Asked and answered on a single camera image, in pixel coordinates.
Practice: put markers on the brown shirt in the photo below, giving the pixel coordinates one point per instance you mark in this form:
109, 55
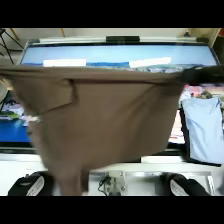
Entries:
110, 116

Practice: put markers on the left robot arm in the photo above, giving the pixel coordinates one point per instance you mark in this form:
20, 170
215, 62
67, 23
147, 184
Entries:
31, 185

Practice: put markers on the silver frame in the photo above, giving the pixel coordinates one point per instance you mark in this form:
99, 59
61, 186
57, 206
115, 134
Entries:
133, 181

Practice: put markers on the light blue garment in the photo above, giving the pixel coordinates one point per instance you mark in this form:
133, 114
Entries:
204, 130

